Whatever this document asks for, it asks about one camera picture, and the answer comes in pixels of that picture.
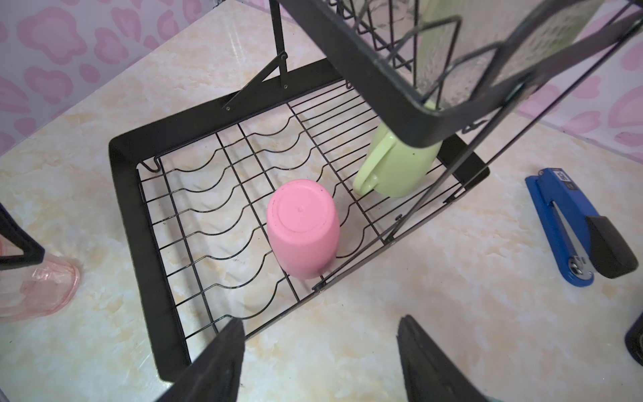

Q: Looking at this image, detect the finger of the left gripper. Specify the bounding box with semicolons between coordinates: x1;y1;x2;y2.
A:
1;205;45;271

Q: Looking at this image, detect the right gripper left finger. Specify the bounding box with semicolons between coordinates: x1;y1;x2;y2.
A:
157;318;245;402

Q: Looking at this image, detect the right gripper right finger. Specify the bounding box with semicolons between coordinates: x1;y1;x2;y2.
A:
397;315;487;402

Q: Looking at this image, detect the solid pink plastic cup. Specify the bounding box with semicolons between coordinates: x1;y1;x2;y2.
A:
266;179;340;280

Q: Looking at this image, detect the white mug green handle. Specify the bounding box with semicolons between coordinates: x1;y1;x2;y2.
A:
353;122;442;198

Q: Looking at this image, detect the pale green frosted cup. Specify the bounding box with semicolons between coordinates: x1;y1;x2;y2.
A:
414;0;606;109

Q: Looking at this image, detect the pink transparent cup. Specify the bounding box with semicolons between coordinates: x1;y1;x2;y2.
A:
1;252;80;323

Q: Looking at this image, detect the blue stapler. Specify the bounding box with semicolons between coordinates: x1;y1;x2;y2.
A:
525;167;639;287

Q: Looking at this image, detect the black wire dish rack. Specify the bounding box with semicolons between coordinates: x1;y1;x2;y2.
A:
109;1;642;383

